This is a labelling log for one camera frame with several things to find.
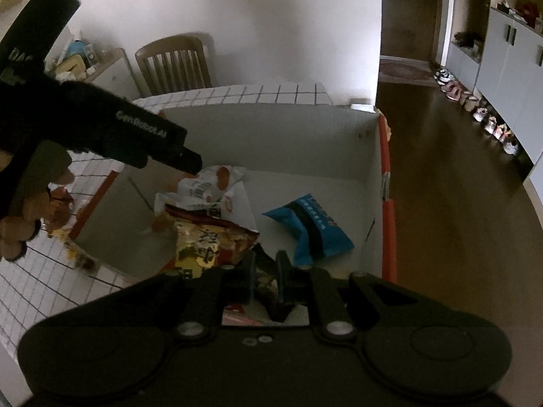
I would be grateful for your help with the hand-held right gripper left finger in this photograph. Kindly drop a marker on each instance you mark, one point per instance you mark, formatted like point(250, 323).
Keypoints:
point(251, 275)

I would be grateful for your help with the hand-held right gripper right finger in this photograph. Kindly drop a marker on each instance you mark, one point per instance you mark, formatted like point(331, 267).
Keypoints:
point(285, 275)

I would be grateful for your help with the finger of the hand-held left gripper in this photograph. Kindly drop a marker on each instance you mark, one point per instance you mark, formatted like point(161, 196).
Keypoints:
point(186, 162)

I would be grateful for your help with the white orange snack packet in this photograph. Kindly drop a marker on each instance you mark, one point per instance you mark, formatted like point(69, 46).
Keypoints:
point(203, 186)

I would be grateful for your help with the blue snack packet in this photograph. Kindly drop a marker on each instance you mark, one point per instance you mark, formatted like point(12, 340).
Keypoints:
point(314, 229)

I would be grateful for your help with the yellow chip bag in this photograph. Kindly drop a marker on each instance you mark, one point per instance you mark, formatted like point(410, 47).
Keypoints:
point(203, 246)

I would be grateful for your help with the white black-print snack packet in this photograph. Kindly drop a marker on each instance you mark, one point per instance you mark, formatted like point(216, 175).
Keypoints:
point(237, 207)

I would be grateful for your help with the brown snack packet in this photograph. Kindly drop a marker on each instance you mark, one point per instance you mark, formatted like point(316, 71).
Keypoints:
point(61, 214)

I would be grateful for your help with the red cardboard box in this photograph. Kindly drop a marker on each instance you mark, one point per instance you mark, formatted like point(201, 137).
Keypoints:
point(297, 148)

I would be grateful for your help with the yellow snack packet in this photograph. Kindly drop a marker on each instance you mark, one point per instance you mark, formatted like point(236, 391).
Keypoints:
point(80, 258)

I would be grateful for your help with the person's left hand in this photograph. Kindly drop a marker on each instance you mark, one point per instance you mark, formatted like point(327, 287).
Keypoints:
point(29, 178)

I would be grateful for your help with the wood-topped white sideboard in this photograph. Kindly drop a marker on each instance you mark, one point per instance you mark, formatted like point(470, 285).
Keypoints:
point(114, 76)

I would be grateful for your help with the blue pouch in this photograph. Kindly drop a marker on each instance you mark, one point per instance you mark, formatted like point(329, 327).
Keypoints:
point(79, 48)

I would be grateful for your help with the wooden chair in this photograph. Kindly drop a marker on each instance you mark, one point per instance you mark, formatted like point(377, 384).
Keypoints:
point(169, 48)

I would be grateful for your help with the white checkered tablecloth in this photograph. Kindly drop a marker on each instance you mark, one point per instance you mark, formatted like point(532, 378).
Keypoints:
point(42, 288)

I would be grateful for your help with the door mat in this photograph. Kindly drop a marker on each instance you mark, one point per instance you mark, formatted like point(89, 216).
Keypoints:
point(407, 72)

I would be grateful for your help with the row of shoes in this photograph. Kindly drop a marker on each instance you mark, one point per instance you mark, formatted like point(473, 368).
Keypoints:
point(483, 114)

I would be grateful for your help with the brown door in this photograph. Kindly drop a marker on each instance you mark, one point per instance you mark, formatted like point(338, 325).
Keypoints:
point(411, 17)

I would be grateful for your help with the white wall cabinet unit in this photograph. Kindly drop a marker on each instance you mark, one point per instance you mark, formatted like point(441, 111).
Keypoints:
point(500, 72)

